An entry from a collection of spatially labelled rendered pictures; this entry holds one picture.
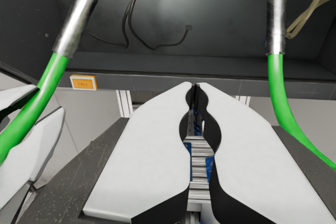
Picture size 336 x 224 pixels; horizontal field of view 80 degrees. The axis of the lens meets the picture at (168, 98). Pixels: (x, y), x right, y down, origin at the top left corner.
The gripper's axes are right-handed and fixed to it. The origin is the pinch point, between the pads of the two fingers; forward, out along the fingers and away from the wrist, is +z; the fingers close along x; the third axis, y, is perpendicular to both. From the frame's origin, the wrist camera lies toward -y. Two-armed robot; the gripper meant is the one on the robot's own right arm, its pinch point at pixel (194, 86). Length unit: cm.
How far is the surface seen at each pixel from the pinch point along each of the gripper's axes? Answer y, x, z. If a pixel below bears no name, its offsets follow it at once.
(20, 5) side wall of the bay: 0.2, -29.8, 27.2
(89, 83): 14.5, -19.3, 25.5
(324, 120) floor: 92, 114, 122
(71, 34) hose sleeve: -0.8, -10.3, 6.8
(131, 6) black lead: -1.3, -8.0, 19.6
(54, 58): 1.0, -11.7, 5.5
